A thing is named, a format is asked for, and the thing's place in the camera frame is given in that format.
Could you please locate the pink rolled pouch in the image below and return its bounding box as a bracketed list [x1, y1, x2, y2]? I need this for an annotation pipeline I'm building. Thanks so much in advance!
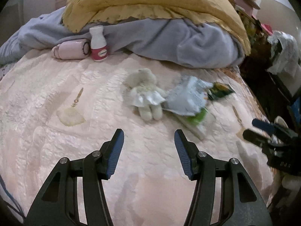
[52, 39, 90, 60]

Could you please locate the white red pill bottle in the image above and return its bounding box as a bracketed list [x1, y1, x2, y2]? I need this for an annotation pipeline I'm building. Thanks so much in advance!
[89, 26, 108, 62]

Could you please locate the pink quilted bedspread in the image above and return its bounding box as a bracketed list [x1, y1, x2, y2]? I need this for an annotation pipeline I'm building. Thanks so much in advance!
[0, 49, 278, 226]

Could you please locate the yellow blanket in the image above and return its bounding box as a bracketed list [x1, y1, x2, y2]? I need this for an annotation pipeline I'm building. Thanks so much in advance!
[62, 0, 251, 55]

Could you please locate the white green plastic bag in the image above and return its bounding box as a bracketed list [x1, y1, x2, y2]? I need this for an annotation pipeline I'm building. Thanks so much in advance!
[176, 108, 216, 140]

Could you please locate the dark green snack packet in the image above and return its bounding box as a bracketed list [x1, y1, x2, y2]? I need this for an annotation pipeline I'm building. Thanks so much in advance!
[207, 82, 235, 101]

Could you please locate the silver grey foil bag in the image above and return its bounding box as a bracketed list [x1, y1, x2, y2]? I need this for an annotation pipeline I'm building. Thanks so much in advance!
[162, 75, 213, 116]

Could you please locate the cream plush teddy bear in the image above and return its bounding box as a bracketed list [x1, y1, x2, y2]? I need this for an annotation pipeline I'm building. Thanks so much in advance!
[122, 68, 166, 121]

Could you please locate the grey-blue blanket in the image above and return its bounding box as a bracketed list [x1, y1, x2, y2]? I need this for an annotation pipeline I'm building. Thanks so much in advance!
[1, 7, 245, 68]

